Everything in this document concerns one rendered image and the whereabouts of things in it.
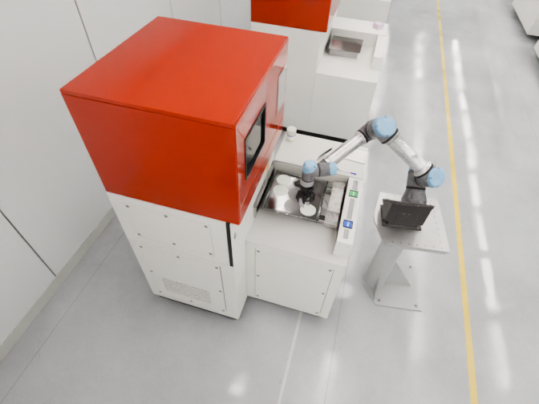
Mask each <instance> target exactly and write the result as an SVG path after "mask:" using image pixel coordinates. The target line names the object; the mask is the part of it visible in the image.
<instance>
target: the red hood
mask: <svg viewBox="0 0 539 404"><path fill-rule="evenodd" d="M288 47H289V36H284V35H279V34H269V33H263V32H258V31H253V30H243V29H237V28H232V27H227V26H218V25H213V24H207V23H202V22H192V21H187V20H181V19H176V18H166V17H161V16H157V17H156V18H154V19H153V20H152V21H151V22H149V23H148V24H147V25H145V26H144V27H142V28H141V29H140V30H138V31H137V32H136V33H134V34H133V35H132V36H130V37H129V38H127V39H126V40H125V41H123V42H122V43H121V44H119V45H118V46H117V47H116V48H114V49H113V50H111V51H110V52H109V53H107V54H106V55H104V56H103V57H102V58H101V59H99V60H98V61H97V62H95V63H94V64H92V65H91V66H90V67H88V68H87V69H86V70H85V71H83V72H82V73H80V74H79V75H77V76H76V77H75V78H73V79H72V80H71V81H70V82H69V83H67V84H66V85H64V86H63V87H61V88H60V89H59V90H60V92H61V93H62V94H61V95H62V97H63V100H64V102H65V104H66V105H67V108H68V111H69V112H70V114H71V117H72V119H73V120H74V123H75V126H76V127H77V129H78V131H79V134H80V136H81V138H82V140H83V142H84V145H85V147H86V149H87V151H88V153H89V155H90V157H91V160H92V162H93V164H94V165H95V169H96V171H97V172H98V174H99V177H100V179H101V181H102V183H103V186H104V187H105V189H106V192H111V193H115V194H118V195H121V196H127V197H131V198H134V199H137V200H142V201H146V202H149V203H153V204H158V205H162V206H165V207H169V208H174V209H177V210H181V211H184V212H190V213H193V214H197V215H200V216H205V217H208V218H212V219H215V220H221V221H224V222H228V223H231V224H236V225H240V223H241V222H242V219H243V217H244V215H245V212H246V210H247V208H248V207H249V203H250V201H251V200H252V198H253V194H254V193H255V191H256V188H257V186H258V184H259V182H260V179H261V177H262V175H263V172H264V171H265V168H266V165H267V164H268V162H269V160H270V157H271V155H272V153H273V151H274V148H275V146H276V144H277V142H278V139H279V137H280V135H281V133H282V126H283V114H284V102H285V91H286V70H287V59H288Z"/></svg>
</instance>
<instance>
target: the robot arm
mask: <svg viewBox="0 0 539 404"><path fill-rule="evenodd" d="M373 139H377V140H378V141H379V142H380V143H381V144H386V145H387V146H389V147H390V148H391V149H392V150H393V151H394V152H395V153H396V154H397V155H398V156H399V157H400V158H401V159H402V160H403V161H404V162H405V163H406V164H407V165H408V166H409V169H408V172H407V173H408V174H407V184H406V190H405V192H404V194H403V196H402V198H401V201H403V202H409V203H415V204H427V197H426V187H429V188H438V187H439V186H441V185H442V184H443V183H444V181H445V176H446V175H445V171H444V170H443V168H439V167H436V166H435V165H434V164H433V163H432V162H431V161H426V160H425V159H424V158H423V157H422V156H421V155H420V154H419V153H418V152H417V151H416V150H415V149H414V148H413V147H412V146H411V145H410V144H409V143H408V142H407V141H406V140H405V139H404V138H403V137H402V136H401V135H400V134H399V129H398V128H397V127H396V122H395V121H394V120H393V118H392V117H390V116H380V117H378V118H376V119H371V120H369V121H368V122H366V123H365V124H364V125H363V126H362V127H360V129H358V130H357V131H356V132H355V134H354V135H353V136H352V137H350V138H349V139H348V140H347V141H346V142H345V143H343V144H342V145H340V146H339V147H337V148H336V149H335V150H334V151H332V152H331V153H330V154H329V155H328V156H326V157H325V158H323V159H322V160H321V161H319V162H318V163H316V162H315V161H313V160H306V161H305V162H304V164H303V166H302V177H301V180H297V181H295V182H294V186H295V187H298V188H300V189H299V190H298V194H297V195H296V200H297V202H298V204H299V205H300V206H301V207H303V208H304V204H306V205H308V206H310V204H309V202H311V201H314V198H315V194H314V193H313V192H312V191H313V190H314V188H313V184H314V178H315V177H321V176H334V175H336V174H337V171H338V167H337V164H338V163H339V162H340V161H342V160H343V159H344V158H346V157H347V156H348V155H350V154H351V153H352V152H353V151H354V150H356V149H357V148H358V147H360V146H361V145H362V144H366V143H368V142H370V141H372V140H373ZM313 197H314V198H313Z"/></svg>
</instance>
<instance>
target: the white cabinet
mask: <svg viewBox="0 0 539 404"><path fill-rule="evenodd" d="M245 244H246V268H247V292H248V296H250V297H253V298H257V299H259V300H263V301H267V302H270V303H273V304H276V305H281V306H284V307H286V308H290V309H295V310H297V311H301V312H303V313H308V314H311V315H315V316H317V317H324V318H327V317H328V314H329V312H330V308H331V306H332V304H333V301H334V298H335V295H336V293H337V291H338V287H339V285H340V282H341V280H342V276H343V274H344V272H345V269H346V267H344V266H341V265H336V264H332V263H329V262H325V261H321V260H317V259H314V258H310V257H305V256H302V255H298V254H295V253H291V252H287V251H283V250H280V249H276V248H271V247H268V246H264V245H261V244H256V243H253V242H249V241H245Z"/></svg>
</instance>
